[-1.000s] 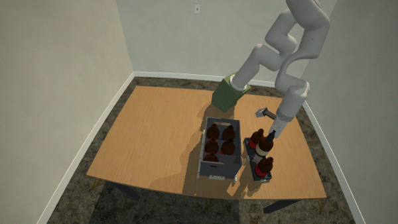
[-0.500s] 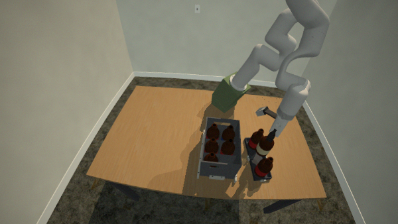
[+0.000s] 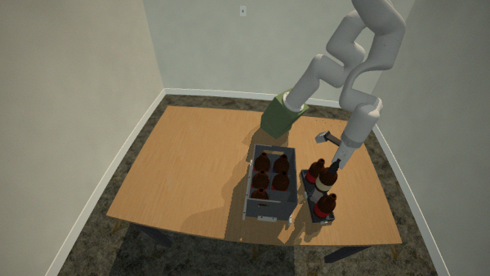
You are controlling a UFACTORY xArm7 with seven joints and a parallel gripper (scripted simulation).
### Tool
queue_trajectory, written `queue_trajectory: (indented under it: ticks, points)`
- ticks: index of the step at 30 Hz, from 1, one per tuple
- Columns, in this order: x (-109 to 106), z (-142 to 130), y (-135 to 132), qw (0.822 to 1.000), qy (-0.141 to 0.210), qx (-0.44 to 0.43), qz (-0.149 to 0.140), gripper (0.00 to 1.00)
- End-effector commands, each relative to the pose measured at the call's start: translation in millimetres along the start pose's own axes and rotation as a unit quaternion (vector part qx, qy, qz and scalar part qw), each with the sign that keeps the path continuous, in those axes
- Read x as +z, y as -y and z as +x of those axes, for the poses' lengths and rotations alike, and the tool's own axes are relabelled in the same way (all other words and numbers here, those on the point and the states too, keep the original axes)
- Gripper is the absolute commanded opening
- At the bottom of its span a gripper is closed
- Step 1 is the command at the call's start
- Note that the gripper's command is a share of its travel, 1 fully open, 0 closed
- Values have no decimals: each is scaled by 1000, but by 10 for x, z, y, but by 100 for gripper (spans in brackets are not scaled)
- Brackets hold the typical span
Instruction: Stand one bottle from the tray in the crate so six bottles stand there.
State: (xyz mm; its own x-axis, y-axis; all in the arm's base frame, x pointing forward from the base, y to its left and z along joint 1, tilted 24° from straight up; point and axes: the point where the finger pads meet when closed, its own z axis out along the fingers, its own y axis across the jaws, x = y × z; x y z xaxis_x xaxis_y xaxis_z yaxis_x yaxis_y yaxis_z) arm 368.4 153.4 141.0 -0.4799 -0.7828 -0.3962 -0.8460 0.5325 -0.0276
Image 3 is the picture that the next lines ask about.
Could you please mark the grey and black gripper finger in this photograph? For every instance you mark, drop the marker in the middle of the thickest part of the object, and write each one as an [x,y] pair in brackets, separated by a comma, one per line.
[332,169]

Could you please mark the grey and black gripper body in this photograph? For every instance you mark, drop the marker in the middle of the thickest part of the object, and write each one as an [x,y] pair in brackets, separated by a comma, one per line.
[343,153]

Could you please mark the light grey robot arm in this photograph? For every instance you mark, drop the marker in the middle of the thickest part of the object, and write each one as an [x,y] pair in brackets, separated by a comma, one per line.
[389,28]

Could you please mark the dark grey crate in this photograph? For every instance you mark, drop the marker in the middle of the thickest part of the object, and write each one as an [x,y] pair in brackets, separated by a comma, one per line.
[284,202]

